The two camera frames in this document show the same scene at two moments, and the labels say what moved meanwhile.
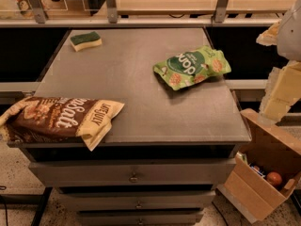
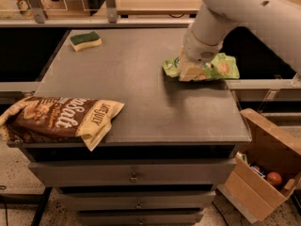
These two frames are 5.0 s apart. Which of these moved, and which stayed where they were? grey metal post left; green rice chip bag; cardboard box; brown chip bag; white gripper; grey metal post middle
Moved: white gripper; green rice chip bag
Stayed: cardboard box; grey metal post left; grey metal post middle; brown chip bag
